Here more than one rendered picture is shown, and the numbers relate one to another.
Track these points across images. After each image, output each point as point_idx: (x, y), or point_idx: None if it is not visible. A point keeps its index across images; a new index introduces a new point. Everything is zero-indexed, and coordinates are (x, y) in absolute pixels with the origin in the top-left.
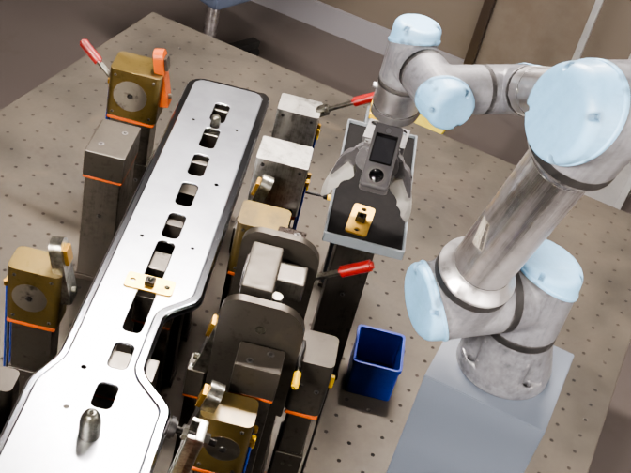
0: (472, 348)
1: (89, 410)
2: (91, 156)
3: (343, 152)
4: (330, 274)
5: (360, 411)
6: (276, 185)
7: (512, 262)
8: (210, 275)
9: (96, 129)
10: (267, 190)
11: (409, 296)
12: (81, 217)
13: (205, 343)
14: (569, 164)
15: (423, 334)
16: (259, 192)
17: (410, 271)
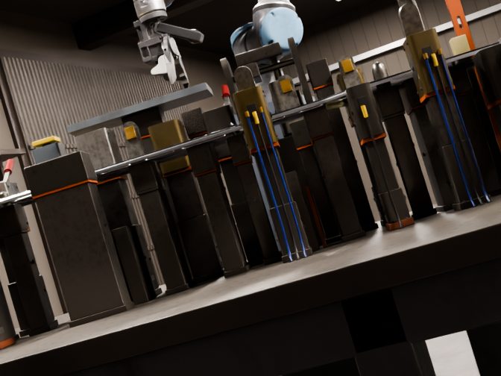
0: None
1: (376, 62)
2: (83, 156)
3: (162, 48)
4: (228, 98)
5: None
6: (115, 150)
7: None
8: (211, 142)
9: (45, 161)
10: (138, 127)
11: (278, 33)
12: (102, 233)
13: (294, 98)
14: None
15: (299, 37)
16: (138, 130)
17: (271, 20)
